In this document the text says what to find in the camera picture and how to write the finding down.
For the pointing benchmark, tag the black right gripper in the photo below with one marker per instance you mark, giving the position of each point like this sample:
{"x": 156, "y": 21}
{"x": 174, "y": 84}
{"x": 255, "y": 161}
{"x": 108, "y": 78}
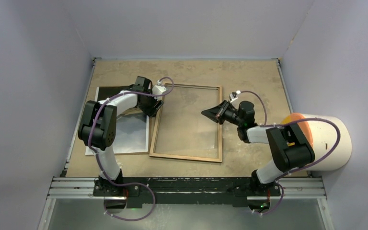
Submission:
{"x": 216, "y": 113}

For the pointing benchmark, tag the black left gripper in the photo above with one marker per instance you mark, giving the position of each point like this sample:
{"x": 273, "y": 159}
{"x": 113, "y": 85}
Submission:
{"x": 152, "y": 111}

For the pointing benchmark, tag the grey landscape photo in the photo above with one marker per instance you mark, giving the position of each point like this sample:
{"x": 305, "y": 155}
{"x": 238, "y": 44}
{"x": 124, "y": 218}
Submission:
{"x": 123, "y": 104}

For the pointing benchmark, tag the clear acrylic sheet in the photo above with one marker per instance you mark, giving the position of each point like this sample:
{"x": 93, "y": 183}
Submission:
{"x": 187, "y": 122}

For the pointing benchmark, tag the black wooden picture frame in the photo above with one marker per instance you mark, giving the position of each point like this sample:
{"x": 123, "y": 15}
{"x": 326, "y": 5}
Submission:
{"x": 187, "y": 123}

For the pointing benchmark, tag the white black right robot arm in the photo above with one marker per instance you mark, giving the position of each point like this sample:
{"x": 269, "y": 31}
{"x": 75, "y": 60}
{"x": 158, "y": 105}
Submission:
{"x": 289, "y": 146}

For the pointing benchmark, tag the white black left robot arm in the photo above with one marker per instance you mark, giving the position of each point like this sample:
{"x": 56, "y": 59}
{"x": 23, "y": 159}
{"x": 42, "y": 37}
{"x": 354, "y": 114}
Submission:
{"x": 97, "y": 128}

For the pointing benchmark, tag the white cylinder with orange lid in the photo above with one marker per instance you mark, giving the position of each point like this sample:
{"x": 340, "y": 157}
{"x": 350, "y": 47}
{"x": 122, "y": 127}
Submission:
{"x": 322, "y": 136}

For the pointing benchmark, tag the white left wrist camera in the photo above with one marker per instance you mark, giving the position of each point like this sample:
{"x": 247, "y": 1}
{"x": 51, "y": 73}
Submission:
{"x": 158, "y": 91}

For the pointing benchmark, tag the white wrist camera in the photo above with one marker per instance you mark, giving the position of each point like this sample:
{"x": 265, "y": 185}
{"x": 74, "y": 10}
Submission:
{"x": 158, "y": 91}
{"x": 233, "y": 96}

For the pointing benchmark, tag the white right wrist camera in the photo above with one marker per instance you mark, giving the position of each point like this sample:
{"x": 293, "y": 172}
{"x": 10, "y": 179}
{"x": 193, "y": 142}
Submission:
{"x": 233, "y": 96}

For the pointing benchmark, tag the brown frame backing board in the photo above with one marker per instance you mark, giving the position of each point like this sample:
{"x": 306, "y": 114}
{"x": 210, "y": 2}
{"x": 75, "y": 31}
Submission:
{"x": 132, "y": 133}

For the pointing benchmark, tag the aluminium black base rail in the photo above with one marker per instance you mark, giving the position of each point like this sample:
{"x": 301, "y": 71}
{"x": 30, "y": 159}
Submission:
{"x": 234, "y": 191}

